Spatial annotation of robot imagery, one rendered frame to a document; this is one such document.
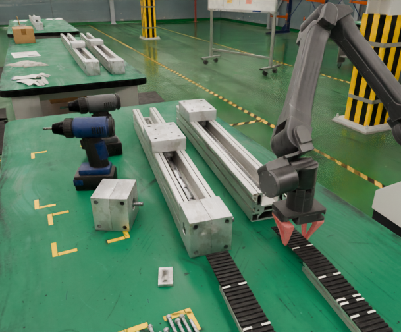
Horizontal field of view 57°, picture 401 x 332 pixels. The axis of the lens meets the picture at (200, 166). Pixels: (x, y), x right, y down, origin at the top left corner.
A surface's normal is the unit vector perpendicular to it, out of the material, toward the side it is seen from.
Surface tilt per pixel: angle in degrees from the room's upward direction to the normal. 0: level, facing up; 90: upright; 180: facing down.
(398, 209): 90
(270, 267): 0
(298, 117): 46
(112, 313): 0
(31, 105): 90
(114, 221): 90
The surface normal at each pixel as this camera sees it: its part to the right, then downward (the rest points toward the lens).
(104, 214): -0.07, 0.43
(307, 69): 0.33, -0.34
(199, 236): 0.29, 0.42
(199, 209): 0.00, -0.90
